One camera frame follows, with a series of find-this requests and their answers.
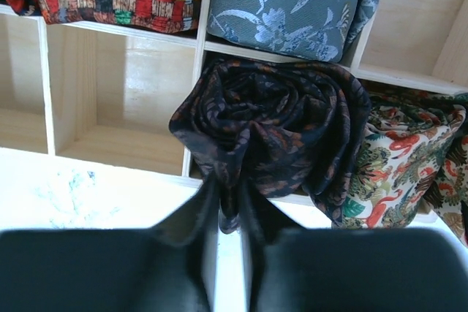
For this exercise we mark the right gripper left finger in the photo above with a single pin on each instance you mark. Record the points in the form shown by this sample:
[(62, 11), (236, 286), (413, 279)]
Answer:
[(170, 266)]

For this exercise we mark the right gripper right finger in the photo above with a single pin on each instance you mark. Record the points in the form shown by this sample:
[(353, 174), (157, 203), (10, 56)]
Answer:
[(291, 268)]

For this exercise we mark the gold floral tie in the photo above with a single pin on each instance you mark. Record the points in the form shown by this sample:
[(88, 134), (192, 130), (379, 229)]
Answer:
[(406, 139)]

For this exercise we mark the dark paisley tie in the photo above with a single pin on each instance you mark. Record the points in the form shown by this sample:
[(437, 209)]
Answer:
[(283, 126)]

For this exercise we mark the wooden divided tray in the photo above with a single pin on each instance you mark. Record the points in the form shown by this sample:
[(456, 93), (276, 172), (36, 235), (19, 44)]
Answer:
[(105, 93)]

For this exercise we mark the blue grey rolled tie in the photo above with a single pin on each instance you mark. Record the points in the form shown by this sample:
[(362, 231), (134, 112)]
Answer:
[(319, 30)]

